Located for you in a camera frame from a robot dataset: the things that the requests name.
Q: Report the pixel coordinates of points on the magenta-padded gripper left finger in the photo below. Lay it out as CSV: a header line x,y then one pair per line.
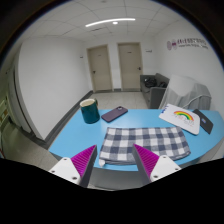
x,y
68,168

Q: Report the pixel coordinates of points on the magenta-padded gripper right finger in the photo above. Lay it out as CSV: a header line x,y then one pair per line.
x,y
160,168

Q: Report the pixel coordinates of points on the grey white checked towel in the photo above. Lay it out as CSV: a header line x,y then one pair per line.
x,y
146,141

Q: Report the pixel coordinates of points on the white rainbow print pad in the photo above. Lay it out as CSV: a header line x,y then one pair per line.
x,y
180,118

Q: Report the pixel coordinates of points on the dark teal mug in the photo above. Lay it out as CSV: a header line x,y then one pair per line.
x,y
90,113

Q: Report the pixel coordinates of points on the purple smartphone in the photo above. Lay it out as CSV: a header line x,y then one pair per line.
x,y
114,114

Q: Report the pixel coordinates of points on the white cloth covered furniture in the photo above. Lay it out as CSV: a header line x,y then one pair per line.
x,y
186,91

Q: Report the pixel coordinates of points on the black bag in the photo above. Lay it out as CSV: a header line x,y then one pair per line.
x,y
151,82

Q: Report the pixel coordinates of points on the beige door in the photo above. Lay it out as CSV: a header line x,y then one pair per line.
x,y
99,68
130,66

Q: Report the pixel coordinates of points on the long ceiling light strip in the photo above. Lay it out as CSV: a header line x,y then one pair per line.
x,y
106,22

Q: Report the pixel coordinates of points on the small round ceiling light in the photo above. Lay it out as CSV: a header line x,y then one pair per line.
x,y
115,23

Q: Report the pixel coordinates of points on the wall logo sign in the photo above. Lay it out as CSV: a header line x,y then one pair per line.
x,y
186,44

